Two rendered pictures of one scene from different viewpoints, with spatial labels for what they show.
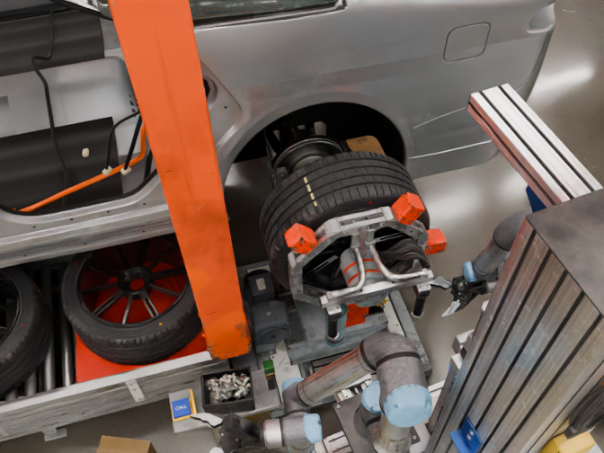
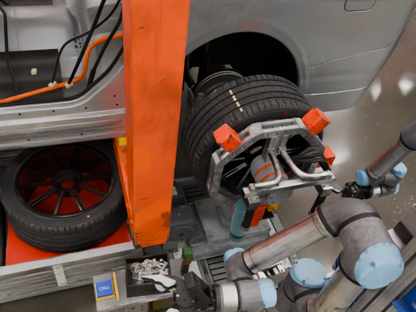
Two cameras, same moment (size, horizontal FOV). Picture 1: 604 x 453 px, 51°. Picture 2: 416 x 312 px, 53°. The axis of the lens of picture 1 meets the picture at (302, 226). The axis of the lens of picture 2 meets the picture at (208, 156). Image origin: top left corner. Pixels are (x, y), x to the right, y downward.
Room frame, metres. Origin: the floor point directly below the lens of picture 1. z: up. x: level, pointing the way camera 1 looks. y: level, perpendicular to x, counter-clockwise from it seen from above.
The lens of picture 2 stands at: (0.12, 0.29, 2.26)
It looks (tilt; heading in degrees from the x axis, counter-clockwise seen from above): 46 degrees down; 350
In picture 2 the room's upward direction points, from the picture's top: 10 degrees clockwise
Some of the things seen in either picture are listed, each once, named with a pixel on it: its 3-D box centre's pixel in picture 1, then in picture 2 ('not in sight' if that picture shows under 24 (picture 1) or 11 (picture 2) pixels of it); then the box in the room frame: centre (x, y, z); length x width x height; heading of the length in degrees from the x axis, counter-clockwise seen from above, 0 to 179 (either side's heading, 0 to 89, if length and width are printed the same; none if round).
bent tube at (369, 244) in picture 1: (396, 253); (306, 156); (1.30, -0.34, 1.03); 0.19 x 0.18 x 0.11; 14
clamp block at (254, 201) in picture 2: (331, 306); (250, 197); (1.15, -0.10, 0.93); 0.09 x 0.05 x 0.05; 14
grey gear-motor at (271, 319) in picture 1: (263, 305); (171, 210); (1.55, 0.19, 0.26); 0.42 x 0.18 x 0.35; 14
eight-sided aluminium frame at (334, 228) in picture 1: (357, 261); (265, 167); (1.39, -0.21, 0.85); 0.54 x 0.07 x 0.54; 104
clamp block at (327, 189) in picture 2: (420, 283); (322, 184); (1.23, -0.43, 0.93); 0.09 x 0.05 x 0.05; 14
